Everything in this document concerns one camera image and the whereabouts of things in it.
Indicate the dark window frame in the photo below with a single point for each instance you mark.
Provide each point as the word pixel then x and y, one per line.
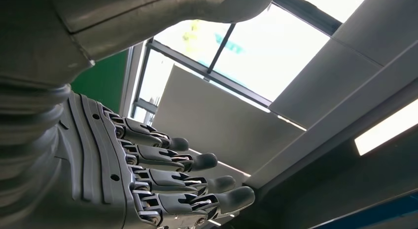
pixel 235 87

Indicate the blue metal beam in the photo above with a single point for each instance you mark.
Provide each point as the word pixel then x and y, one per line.
pixel 385 212

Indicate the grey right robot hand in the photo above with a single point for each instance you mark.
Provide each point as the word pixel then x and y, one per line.
pixel 94 175

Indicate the ceiling light strip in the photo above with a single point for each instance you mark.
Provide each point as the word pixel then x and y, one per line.
pixel 385 128

